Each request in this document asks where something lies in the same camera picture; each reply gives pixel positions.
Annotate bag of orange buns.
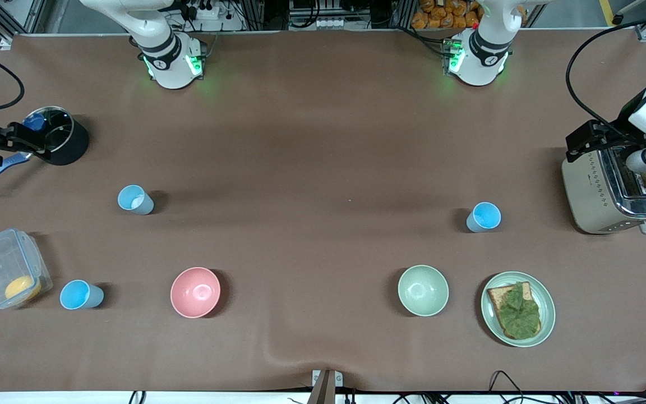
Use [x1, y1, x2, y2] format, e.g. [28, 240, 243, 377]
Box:
[411, 0, 482, 30]

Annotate brown toast slice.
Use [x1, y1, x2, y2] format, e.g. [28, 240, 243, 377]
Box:
[487, 282, 542, 341]

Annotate yellow round food item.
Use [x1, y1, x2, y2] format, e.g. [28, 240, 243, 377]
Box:
[4, 275, 42, 301]

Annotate pink bowl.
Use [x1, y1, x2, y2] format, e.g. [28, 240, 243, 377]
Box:
[170, 267, 222, 319]

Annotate white power strip black plugs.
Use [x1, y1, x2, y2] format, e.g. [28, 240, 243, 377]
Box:
[184, 0, 229, 21]

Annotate brown table cloth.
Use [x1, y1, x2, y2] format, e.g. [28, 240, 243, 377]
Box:
[0, 28, 646, 393]

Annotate glass lid blue knob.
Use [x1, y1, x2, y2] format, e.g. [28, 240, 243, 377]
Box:
[20, 107, 75, 156]

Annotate black pot blue handle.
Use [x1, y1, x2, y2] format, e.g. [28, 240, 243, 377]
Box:
[0, 105, 90, 193]

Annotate pale green plate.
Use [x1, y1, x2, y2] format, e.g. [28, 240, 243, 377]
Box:
[481, 272, 556, 348]

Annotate silver beige toaster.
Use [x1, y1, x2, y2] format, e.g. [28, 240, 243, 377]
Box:
[561, 143, 646, 235]

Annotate pale green bowl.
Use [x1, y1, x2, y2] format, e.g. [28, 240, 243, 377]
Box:
[398, 265, 450, 317]

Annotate green lettuce leaf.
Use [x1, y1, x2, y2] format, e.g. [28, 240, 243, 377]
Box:
[496, 282, 541, 339]

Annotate metal table clamp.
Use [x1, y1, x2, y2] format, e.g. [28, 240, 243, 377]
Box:
[311, 369, 344, 404]

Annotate light blue plastic cup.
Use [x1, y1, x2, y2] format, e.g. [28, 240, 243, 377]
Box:
[466, 202, 502, 233]
[59, 279, 105, 310]
[117, 185, 155, 215]

